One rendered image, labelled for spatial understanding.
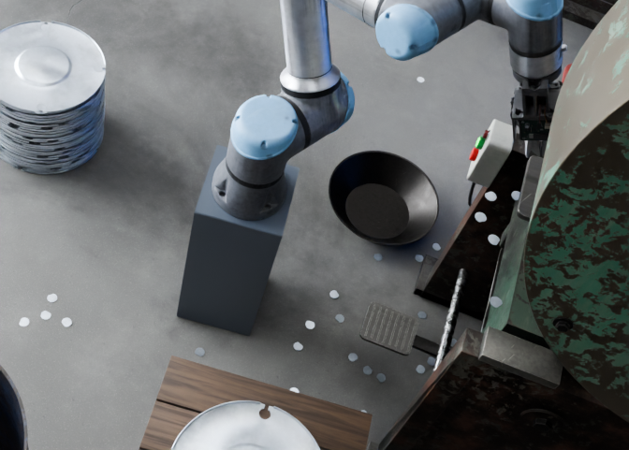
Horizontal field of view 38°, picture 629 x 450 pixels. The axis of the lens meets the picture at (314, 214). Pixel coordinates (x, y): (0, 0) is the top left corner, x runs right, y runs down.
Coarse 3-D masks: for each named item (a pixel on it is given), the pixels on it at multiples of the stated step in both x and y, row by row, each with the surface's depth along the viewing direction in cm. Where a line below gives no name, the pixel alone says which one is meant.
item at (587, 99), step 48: (624, 0) 89; (624, 48) 83; (576, 96) 90; (624, 96) 78; (576, 144) 83; (624, 144) 81; (576, 192) 88; (624, 192) 86; (528, 240) 95; (576, 240) 93; (624, 240) 91; (528, 288) 102; (576, 288) 99; (624, 288) 96; (576, 336) 106; (624, 336) 103; (624, 384) 110
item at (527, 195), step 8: (528, 160) 162; (536, 160) 161; (528, 168) 160; (536, 168) 160; (528, 176) 159; (536, 176) 159; (528, 184) 158; (536, 184) 158; (520, 192) 157; (528, 192) 157; (520, 200) 156; (528, 200) 156; (520, 208) 155; (528, 208) 155; (520, 216) 154; (528, 216) 154
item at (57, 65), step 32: (0, 32) 222; (32, 32) 224; (64, 32) 226; (0, 64) 217; (32, 64) 218; (64, 64) 220; (96, 64) 223; (0, 96) 211; (32, 96) 213; (64, 96) 215
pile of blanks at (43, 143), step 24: (96, 96) 220; (0, 120) 217; (24, 120) 213; (48, 120) 214; (72, 120) 218; (96, 120) 227; (0, 144) 227; (24, 144) 221; (48, 144) 221; (72, 144) 225; (96, 144) 237; (24, 168) 230; (48, 168) 229; (72, 168) 233
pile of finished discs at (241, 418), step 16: (240, 400) 170; (208, 416) 168; (224, 416) 169; (240, 416) 169; (256, 416) 170; (272, 416) 171; (288, 416) 171; (192, 432) 166; (208, 432) 166; (224, 432) 167; (240, 432) 168; (256, 432) 168; (272, 432) 169; (288, 432) 170; (304, 432) 170; (176, 448) 164; (192, 448) 164; (208, 448) 165; (224, 448) 165; (240, 448) 165; (256, 448) 166; (272, 448) 167; (288, 448) 168; (304, 448) 168
